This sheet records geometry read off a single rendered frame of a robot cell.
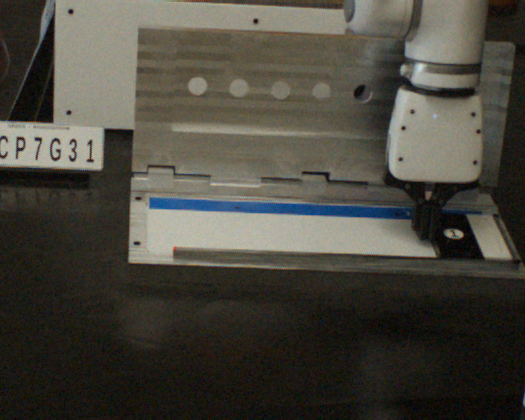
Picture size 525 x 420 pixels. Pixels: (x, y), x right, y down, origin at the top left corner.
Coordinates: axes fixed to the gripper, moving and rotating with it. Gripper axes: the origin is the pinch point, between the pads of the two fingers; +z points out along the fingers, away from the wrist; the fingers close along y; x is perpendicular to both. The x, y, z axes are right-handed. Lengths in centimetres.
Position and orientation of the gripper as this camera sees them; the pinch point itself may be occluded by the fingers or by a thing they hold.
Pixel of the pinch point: (426, 220)
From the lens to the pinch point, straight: 152.3
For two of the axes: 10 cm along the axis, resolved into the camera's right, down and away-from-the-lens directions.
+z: -0.6, 9.7, 2.5
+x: -0.4, -2.5, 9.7
